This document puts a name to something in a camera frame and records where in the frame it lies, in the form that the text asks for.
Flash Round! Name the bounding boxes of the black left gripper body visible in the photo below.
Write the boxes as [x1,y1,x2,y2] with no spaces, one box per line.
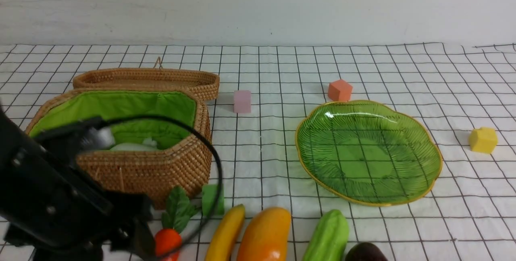
[0,111,155,261]

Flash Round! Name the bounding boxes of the woven wicker basket lid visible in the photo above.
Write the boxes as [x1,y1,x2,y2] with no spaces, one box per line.
[73,57,220,101]

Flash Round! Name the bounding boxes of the orange carrot with leaves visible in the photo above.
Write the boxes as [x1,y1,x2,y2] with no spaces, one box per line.
[154,186,200,261]

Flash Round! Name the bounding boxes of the yellow banana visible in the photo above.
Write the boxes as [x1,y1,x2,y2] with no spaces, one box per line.
[204,204,246,261]

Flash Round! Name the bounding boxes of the woven wicker basket green lining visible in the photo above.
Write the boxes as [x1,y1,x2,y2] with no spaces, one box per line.
[26,88,212,209]

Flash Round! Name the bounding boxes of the pink foam block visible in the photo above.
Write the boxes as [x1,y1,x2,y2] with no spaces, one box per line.
[233,90,252,114]

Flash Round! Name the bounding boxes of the light green chayote gourd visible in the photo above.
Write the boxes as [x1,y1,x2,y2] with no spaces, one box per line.
[302,209,350,261]

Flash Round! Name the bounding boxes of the dark purple passion fruit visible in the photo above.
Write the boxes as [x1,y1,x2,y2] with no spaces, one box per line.
[344,242,388,261]

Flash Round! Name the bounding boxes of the green glass leaf plate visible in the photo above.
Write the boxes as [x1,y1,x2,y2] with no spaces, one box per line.
[295,100,443,207]

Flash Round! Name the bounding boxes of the orange foam block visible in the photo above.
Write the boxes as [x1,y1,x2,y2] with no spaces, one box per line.
[327,79,353,102]

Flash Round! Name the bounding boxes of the yellow foam block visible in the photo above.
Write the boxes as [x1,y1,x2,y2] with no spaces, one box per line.
[468,127,498,154]

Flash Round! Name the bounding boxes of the orange yellow mango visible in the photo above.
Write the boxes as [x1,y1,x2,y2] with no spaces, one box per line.
[236,207,291,261]

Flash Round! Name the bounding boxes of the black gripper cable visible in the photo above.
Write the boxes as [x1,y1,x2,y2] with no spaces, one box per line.
[97,115,224,260]

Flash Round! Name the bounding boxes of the green foam block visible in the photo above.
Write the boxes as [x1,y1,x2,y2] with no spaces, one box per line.
[202,184,225,217]

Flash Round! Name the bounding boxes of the white radish with leaves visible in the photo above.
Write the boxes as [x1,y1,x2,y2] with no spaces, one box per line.
[109,138,159,151]

